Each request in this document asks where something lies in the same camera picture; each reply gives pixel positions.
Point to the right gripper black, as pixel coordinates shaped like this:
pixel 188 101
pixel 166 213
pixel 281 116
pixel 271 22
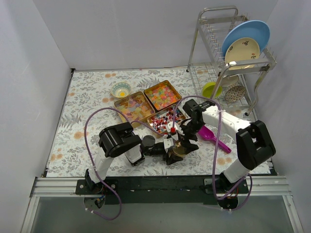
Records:
pixel 185 135

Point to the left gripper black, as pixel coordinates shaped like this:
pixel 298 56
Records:
pixel 167 155

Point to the magenta plastic scoop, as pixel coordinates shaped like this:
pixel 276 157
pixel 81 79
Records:
pixel 208 135

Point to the tin of lollipops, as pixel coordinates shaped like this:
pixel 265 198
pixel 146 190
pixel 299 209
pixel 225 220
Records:
pixel 159 120

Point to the gold round tin lid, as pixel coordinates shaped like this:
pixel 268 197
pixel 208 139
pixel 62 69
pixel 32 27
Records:
pixel 179 151

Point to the tin of star candies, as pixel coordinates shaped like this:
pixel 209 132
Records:
pixel 162 95

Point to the tin of jelly candies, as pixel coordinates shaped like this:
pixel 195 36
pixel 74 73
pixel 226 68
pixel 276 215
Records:
pixel 135 107

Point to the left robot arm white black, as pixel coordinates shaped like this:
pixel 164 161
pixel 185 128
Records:
pixel 121 140

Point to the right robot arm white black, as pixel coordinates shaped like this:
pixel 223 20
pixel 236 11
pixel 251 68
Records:
pixel 253 141

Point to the floral tablecloth mat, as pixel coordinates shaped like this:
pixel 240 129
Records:
pixel 89 109

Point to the lime green bowl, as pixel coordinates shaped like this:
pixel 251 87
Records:
pixel 208 88

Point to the patterned dark bowl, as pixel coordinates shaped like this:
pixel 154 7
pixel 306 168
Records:
pixel 234 93

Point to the white bowl in rack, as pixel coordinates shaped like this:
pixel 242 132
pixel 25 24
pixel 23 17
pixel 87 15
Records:
pixel 229 80

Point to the metal dish rack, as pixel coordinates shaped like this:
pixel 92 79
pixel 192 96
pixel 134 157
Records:
pixel 207 61

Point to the patterned ceramic bowl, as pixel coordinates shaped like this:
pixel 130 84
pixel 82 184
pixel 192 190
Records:
pixel 121 90

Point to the cream plate with flowers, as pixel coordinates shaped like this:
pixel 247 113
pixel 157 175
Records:
pixel 242 49

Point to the blue plate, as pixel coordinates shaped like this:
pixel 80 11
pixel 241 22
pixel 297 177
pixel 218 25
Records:
pixel 255 29

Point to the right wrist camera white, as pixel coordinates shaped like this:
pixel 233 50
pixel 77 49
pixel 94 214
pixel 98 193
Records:
pixel 174 130

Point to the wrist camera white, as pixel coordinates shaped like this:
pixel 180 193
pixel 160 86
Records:
pixel 168 142
pixel 174 130

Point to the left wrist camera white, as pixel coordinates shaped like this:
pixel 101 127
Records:
pixel 168 142

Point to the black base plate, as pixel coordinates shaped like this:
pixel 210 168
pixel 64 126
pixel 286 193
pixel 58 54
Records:
pixel 163 189

